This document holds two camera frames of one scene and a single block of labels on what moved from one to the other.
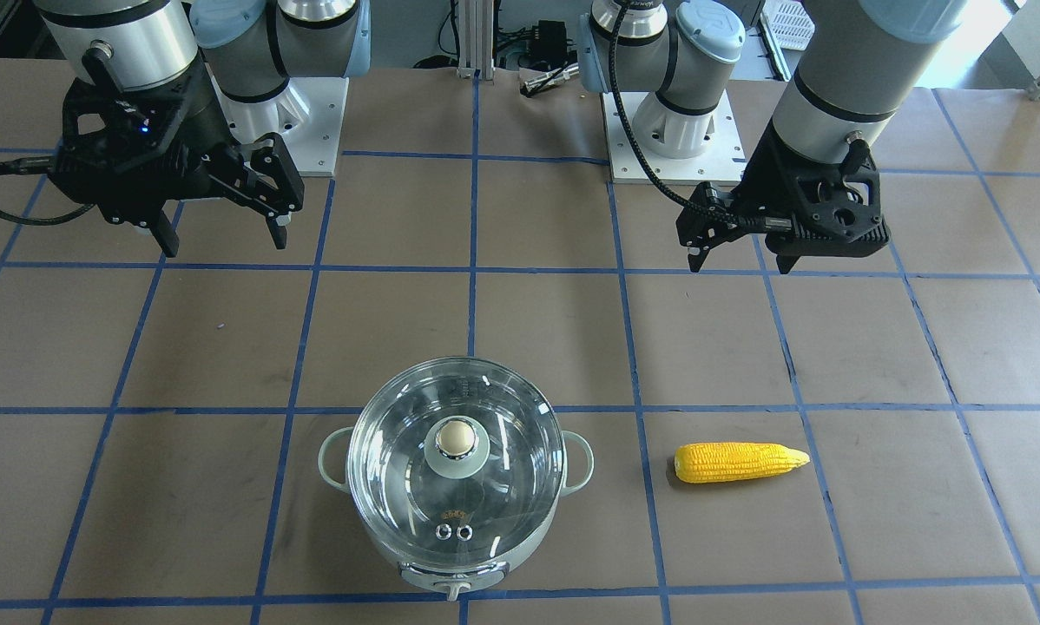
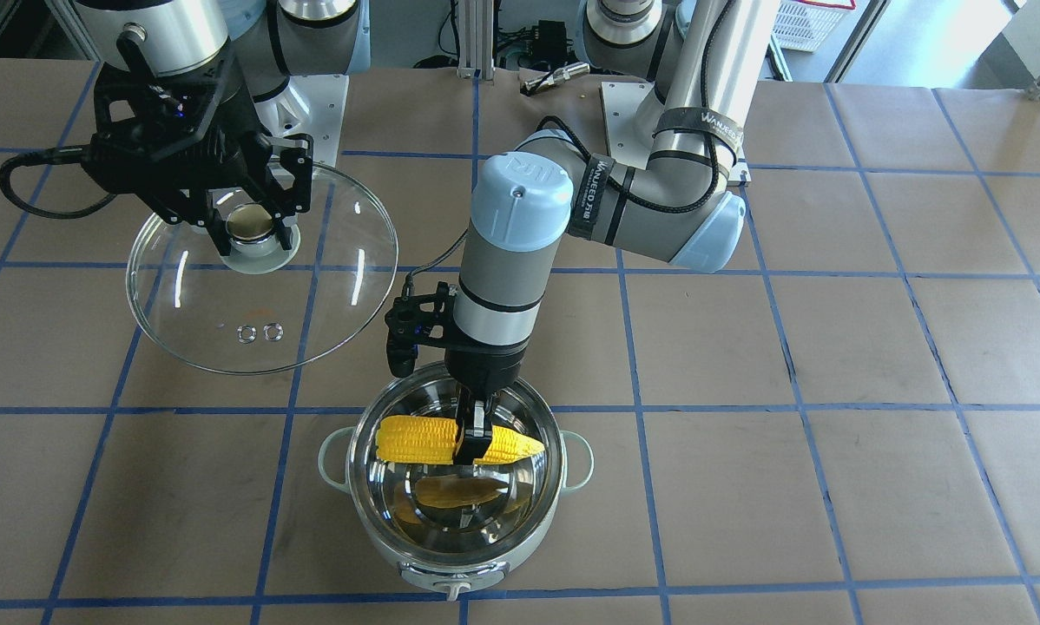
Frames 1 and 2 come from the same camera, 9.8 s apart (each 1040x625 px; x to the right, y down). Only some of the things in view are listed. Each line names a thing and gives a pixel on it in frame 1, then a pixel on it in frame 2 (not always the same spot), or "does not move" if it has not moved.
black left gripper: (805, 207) → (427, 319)
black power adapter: (552, 42) does not move
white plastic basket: (789, 23) does not move
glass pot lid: (456, 456) → (266, 309)
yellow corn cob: (716, 462) → (431, 439)
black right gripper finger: (165, 233) → (218, 230)
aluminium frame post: (476, 39) does not move
